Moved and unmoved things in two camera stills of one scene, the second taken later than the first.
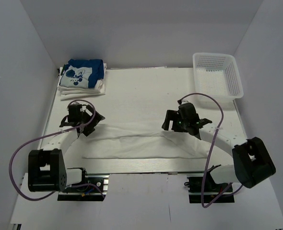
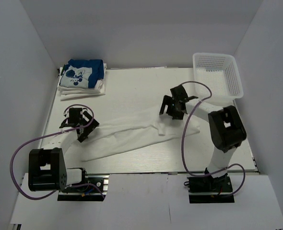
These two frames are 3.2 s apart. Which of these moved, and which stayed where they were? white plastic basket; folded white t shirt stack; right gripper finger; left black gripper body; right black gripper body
Moved: right black gripper body; right gripper finger
Stayed: white plastic basket; folded white t shirt stack; left black gripper body
